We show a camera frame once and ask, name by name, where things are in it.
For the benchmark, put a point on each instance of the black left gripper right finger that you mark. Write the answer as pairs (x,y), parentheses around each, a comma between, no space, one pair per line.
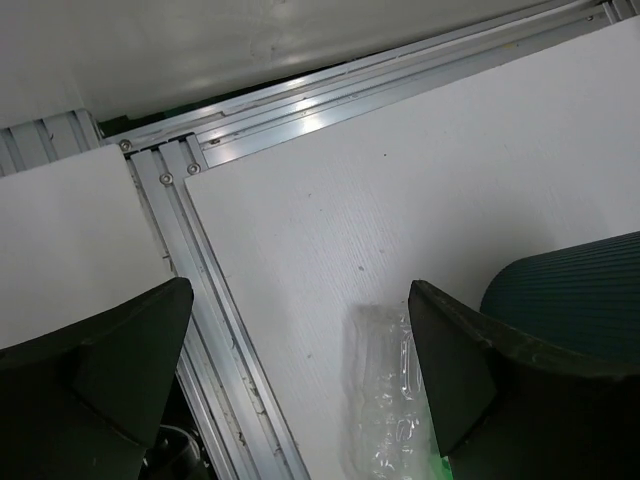
(507,405)

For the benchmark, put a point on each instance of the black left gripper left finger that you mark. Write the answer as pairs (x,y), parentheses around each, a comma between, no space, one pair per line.
(86,401)

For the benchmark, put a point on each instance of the dark green plastic bin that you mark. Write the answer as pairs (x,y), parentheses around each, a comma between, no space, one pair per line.
(583,298)

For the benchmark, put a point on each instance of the clear crushed plastic bottle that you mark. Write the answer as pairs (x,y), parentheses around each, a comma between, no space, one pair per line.
(388,427)

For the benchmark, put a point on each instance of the aluminium table frame rail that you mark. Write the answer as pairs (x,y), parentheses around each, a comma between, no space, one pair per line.
(444,160)

